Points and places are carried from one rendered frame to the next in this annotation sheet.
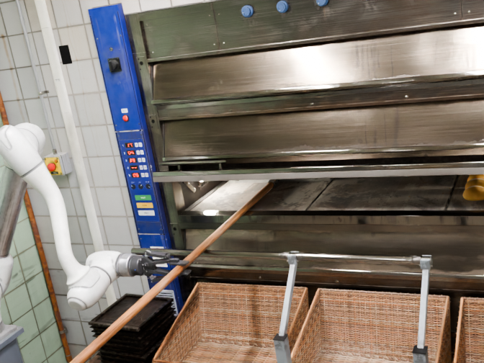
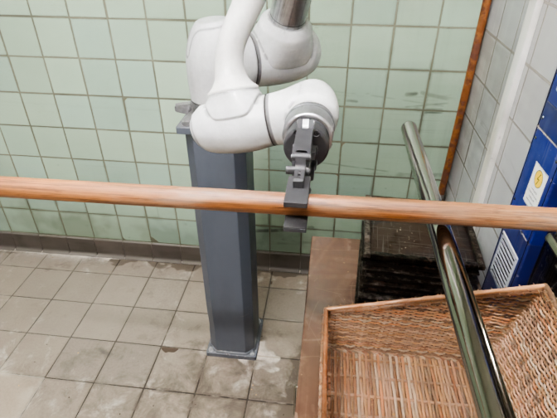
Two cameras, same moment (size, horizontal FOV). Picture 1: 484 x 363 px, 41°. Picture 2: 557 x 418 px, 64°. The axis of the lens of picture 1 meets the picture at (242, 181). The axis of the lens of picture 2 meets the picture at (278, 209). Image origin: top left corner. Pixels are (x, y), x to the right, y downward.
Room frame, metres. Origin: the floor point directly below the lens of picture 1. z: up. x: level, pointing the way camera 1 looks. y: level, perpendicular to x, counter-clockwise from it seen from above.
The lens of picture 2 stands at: (2.02, -0.19, 1.52)
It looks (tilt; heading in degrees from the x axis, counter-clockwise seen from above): 34 degrees down; 70
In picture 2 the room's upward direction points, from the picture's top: straight up
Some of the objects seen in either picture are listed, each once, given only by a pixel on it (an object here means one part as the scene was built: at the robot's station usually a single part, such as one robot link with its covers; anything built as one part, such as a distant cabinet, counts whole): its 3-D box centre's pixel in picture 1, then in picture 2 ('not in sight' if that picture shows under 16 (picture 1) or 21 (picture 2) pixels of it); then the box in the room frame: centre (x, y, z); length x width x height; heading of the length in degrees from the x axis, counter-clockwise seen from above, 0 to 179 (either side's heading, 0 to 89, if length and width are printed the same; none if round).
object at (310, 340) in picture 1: (369, 351); not in sight; (2.21, -0.38, 0.72); 0.56 x 0.49 x 0.28; 62
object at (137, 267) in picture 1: (145, 266); (305, 151); (2.29, 0.42, 1.19); 0.09 x 0.07 x 0.08; 63
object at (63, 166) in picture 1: (57, 163); not in sight; (3.09, 0.87, 1.46); 0.10 x 0.07 x 0.10; 63
